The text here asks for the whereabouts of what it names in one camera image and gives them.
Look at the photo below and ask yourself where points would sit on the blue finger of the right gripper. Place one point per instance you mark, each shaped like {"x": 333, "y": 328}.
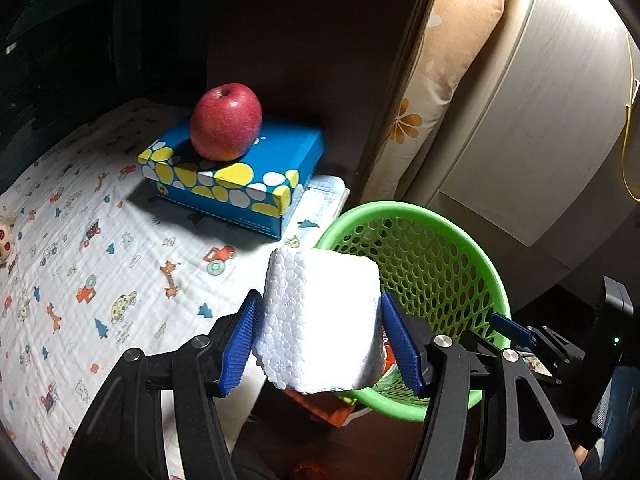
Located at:
{"x": 519, "y": 335}

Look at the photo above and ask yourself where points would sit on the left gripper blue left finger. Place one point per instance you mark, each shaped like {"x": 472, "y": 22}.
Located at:
{"x": 240, "y": 333}

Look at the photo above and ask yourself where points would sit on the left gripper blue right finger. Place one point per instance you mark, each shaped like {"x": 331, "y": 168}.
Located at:
{"x": 407, "y": 355}

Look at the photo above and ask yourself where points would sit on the orange snack wrapper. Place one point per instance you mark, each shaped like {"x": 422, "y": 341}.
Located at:
{"x": 336, "y": 409}

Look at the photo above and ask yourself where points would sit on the green plastic mesh basket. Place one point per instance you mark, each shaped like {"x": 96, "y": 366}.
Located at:
{"x": 432, "y": 267}

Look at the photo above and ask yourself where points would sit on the blue yellow tissue box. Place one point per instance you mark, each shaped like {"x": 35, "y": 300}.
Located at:
{"x": 259, "y": 191}

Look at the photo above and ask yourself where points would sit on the white printed cartoon tablecloth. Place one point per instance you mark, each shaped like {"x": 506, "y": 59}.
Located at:
{"x": 99, "y": 264}

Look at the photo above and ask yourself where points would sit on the white cabinet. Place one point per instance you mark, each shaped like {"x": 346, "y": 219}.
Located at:
{"x": 534, "y": 121}

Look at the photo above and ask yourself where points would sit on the red apple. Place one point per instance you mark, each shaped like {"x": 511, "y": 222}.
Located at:
{"x": 225, "y": 122}

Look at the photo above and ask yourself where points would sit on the white skull squishy toy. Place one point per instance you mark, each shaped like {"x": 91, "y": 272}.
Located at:
{"x": 7, "y": 239}

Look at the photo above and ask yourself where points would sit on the floral beige pillow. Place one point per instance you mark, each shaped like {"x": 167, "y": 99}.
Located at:
{"x": 455, "y": 33}

